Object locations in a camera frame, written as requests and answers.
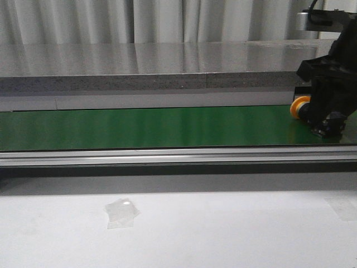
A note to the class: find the white pleated curtain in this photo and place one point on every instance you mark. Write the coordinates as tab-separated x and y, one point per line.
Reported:
120	22

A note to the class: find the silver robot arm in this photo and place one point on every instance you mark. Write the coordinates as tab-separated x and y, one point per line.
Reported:
331	98

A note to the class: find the clear tape patch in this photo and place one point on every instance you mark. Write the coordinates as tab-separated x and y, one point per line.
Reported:
121	214
343	207

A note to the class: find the clear tape patch left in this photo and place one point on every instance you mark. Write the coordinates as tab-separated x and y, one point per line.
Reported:
121	214

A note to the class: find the clear tape patch right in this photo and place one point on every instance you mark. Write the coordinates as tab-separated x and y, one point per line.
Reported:
343	207

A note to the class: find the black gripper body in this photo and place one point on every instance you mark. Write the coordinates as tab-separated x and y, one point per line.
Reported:
333	76

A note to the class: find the green conveyor belt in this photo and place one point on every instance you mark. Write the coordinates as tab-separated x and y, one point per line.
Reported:
159	127

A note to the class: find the aluminium conveyor side rail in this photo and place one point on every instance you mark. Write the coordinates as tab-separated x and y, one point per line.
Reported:
255	154

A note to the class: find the yellow push button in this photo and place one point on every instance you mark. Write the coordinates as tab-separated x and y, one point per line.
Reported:
297	105

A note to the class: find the grey stone countertop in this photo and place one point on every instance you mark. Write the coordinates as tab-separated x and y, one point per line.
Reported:
70	68

